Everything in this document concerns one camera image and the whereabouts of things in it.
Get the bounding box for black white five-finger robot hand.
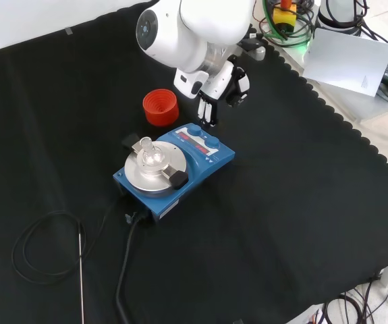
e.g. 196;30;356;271
196;59;251;128

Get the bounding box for blue base heater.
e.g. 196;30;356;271
113;123;236;224

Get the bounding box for grey black clamp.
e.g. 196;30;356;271
242;28;267;62

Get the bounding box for orange ribbed funnel cup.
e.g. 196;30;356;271
142;88;180;127

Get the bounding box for yellow stop button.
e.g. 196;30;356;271
272;0;298;28

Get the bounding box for clear round-bottom flask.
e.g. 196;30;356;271
136;136;165;169

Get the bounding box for black bench cloth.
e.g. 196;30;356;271
0;0;388;324

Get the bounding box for pale board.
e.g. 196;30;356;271
302;27;388;99

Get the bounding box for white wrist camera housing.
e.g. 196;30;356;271
173;67;209;100

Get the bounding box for green cable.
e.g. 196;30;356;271
260;0;313;47

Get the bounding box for silver heating block black handles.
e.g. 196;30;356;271
121;132;189;190

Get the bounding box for thick black power cable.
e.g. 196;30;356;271
113;210;151;324

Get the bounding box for steel temperature probe thin cable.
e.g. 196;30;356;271
11;210;121;324

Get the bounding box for black floor cables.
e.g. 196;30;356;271
320;278;388;324

